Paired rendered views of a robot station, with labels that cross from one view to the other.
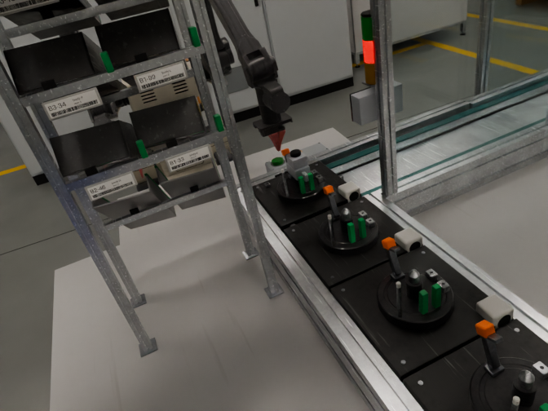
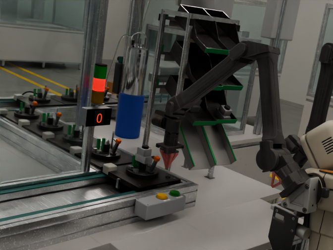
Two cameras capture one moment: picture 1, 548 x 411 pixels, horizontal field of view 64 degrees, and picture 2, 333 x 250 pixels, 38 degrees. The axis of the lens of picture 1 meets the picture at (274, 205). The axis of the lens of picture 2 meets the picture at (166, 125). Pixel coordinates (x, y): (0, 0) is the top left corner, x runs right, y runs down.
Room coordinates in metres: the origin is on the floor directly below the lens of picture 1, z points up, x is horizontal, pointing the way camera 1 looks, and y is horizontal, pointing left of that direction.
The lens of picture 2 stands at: (2.77, -1.02, 1.66)
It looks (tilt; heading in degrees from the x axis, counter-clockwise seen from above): 13 degrees down; 149
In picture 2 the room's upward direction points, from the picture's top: 8 degrees clockwise
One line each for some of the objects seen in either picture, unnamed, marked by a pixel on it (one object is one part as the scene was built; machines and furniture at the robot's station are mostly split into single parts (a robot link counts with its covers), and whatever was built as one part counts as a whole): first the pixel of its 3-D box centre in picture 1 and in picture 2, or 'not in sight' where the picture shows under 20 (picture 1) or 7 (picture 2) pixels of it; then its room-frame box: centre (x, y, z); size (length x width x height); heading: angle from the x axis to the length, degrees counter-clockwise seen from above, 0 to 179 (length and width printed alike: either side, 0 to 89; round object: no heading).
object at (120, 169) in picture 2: (302, 192); (141, 175); (1.05, -0.09, 0.96); 0.24 x 0.24 x 0.02; 16
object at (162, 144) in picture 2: (271, 113); (170, 140); (1.19, -0.05, 1.16); 0.10 x 0.07 x 0.07; 106
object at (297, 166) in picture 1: (298, 164); (142, 153); (1.04, -0.09, 1.06); 0.08 x 0.04 x 0.07; 15
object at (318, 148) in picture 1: (298, 163); (160, 204); (1.28, -0.11, 0.93); 0.21 x 0.07 x 0.06; 106
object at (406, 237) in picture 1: (346, 222); (106, 146); (0.81, -0.16, 1.01); 0.24 x 0.24 x 0.13; 16
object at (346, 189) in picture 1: (349, 192); (109, 169); (0.99, -0.21, 0.97); 0.05 x 0.05 x 0.04; 16
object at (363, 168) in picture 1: (395, 174); (78, 196); (1.11, -0.38, 0.91); 0.84 x 0.28 x 0.10; 106
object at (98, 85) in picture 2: (374, 49); (98, 84); (0.99, -0.30, 1.34); 0.05 x 0.05 x 0.05
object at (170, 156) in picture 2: (271, 137); (170, 156); (1.18, -0.04, 1.09); 0.07 x 0.07 x 0.09; 16
